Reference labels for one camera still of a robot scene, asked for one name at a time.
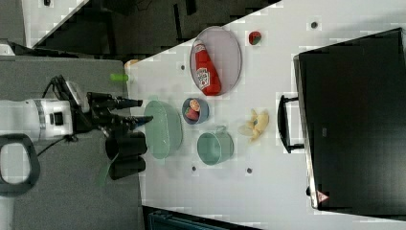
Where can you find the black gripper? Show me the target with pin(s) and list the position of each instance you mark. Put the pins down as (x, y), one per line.
(99, 116)

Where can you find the yellow plush banana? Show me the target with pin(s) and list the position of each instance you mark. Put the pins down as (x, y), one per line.
(255, 126)

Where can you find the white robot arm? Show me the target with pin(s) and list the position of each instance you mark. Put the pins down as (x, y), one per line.
(25, 123)

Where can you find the black toaster oven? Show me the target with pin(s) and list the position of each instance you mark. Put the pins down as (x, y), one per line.
(349, 118)

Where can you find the green marker cap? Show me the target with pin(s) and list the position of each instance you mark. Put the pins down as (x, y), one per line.
(119, 77)

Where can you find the green perforated colander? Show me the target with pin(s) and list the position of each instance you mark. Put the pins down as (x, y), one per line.
(164, 132)

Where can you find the red toy fruit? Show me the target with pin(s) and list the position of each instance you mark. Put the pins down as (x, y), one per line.
(191, 114)

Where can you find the toy orange slice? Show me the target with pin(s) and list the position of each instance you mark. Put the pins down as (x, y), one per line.
(194, 105)

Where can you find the small blue bowl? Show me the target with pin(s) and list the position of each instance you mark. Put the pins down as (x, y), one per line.
(203, 113)

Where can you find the red ketchup bottle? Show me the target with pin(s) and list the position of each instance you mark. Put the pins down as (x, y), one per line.
(207, 77)

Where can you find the green mug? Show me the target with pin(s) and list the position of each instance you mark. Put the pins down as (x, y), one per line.
(215, 147)

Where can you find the grey round plate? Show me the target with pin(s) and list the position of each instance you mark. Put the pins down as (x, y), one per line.
(225, 54)

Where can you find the toy strawberry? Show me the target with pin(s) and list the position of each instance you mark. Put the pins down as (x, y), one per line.
(254, 37)

